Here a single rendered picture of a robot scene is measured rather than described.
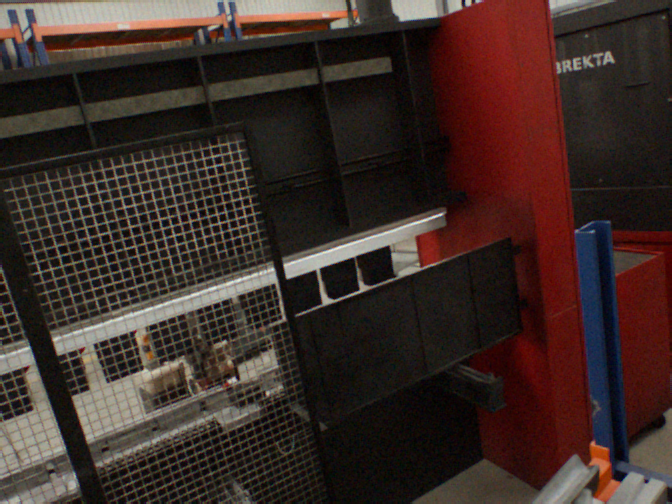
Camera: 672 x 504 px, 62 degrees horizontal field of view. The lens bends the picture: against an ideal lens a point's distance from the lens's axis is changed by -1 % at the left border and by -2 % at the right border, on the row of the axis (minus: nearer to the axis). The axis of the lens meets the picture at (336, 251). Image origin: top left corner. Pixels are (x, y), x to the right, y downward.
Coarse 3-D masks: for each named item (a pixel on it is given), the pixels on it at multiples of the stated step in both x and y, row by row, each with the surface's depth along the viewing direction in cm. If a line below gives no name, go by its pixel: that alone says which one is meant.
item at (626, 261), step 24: (624, 264) 280; (648, 264) 275; (624, 288) 267; (648, 288) 277; (624, 312) 269; (648, 312) 279; (624, 336) 272; (648, 336) 282; (624, 360) 274; (648, 360) 284; (624, 384) 276; (648, 384) 286; (648, 408) 289
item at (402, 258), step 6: (396, 252) 655; (402, 252) 649; (408, 252) 643; (414, 252) 636; (396, 258) 631; (402, 258) 626; (408, 258) 621; (414, 258) 616; (396, 264) 608; (402, 264) 603; (408, 264) 587; (414, 264) 593; (396, 270) 576; (396, 276) 655; (348, 294) 610
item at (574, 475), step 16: (576, 464) 70; (560, 480) 68; (576, 480) 68; (592, 480) 68; (624, 480) 69; (640, 480) 68; (656, 480) 68; (544, 496) 66; (560, 496) 66; (576, 496) 65; (592, 496) 71; (624, 496) 66; (640, 496) 66; (656, 496) 65
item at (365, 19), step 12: (348, 0) 219; (360, 0) 236; (372, 0) 234; (384, 0) 235; (348, 12) 220; (360, 12) 239; (372, 12) 235; (384, 12) 236; (348, 24) 221; (360, 24) 238
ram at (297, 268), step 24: (384, 240) 264; (288, 264) 242; (312, 264) 247; (216, 288) 227; (240, 288) 232; (144, 312) 214; (168, 312) 219; (72, 336) 203; (0, 360) 192; (24, 360) 196
